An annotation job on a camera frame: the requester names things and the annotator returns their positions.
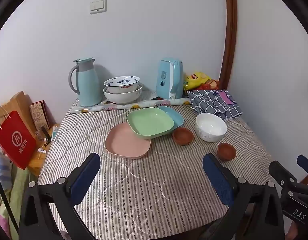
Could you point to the white wall light switch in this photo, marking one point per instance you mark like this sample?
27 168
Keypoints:
97 6

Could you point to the red paper bag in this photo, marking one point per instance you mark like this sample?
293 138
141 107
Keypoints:
16 142

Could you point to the green square plate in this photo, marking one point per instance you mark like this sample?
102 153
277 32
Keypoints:
149 122

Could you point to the striped quilted table cover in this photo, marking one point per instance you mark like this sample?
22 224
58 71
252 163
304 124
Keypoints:
144 180

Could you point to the white patterned bowl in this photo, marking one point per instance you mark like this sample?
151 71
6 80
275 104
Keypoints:
211 127

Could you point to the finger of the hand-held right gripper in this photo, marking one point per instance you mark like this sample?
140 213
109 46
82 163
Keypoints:
306 162
281 173

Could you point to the green floral bedding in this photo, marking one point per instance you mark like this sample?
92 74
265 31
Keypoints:
16 180

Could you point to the red chips bag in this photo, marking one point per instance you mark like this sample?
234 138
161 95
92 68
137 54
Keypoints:
212 83

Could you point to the yellow chips bag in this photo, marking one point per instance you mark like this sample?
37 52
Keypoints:
196 78

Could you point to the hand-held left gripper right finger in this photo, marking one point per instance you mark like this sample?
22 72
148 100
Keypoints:
216 177

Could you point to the wooden side stool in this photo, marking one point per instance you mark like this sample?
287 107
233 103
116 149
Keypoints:
35 162

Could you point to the red fish print bowl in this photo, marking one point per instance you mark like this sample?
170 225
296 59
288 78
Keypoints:
126 89

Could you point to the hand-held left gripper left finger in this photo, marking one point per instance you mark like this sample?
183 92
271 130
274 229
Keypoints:
85 177

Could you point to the black pole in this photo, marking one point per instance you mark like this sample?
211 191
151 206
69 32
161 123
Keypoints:
4 205

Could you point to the large white ceramic bowl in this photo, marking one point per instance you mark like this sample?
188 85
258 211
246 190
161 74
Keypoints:
121 98

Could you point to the light blue thermos jug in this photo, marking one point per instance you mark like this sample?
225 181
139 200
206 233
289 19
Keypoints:
87 85

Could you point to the patterned book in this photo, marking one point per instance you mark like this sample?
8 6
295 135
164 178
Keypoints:
39 116

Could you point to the pink square plate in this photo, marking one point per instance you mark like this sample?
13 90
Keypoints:
124 142

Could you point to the small brown bowl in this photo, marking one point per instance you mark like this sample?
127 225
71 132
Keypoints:
226 151
182 137

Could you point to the small white tube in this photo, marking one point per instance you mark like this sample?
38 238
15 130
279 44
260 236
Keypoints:
41 150

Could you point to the light blue electric kettle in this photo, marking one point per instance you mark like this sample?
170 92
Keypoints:
166 80

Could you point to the small dark bottle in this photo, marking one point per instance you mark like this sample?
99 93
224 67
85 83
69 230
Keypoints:
45 133

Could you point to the blue square plate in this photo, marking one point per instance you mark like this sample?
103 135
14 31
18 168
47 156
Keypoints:
175 117

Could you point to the brown paper bag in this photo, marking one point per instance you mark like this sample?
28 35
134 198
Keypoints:
19 102

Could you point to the brown wooden door frame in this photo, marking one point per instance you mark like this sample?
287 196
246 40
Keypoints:
230 30

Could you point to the grey checked folded cloth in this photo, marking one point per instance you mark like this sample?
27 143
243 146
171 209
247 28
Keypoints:
211 102

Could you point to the blue fish print bowl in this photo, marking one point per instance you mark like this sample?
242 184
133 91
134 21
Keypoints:
114 81

